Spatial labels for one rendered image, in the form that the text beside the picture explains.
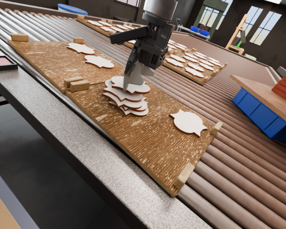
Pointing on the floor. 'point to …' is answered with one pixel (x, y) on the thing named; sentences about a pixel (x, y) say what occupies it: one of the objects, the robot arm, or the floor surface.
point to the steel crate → (124, 20)
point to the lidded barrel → (71, 9)
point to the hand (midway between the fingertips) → (130, 83)
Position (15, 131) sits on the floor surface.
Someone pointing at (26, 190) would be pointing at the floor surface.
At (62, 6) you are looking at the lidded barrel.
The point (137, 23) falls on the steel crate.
